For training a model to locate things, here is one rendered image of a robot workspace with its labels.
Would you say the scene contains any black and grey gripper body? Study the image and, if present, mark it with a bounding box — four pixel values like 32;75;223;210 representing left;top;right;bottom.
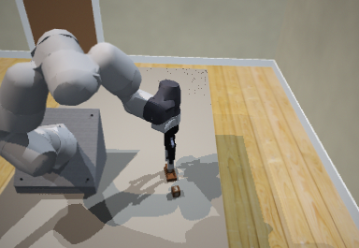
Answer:
164;125;179;143

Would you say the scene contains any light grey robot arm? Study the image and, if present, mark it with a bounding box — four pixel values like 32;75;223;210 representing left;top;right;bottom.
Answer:
0;29;181;177

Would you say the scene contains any brown wooden tray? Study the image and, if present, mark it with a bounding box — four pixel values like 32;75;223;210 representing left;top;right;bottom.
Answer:
164;167;177;182

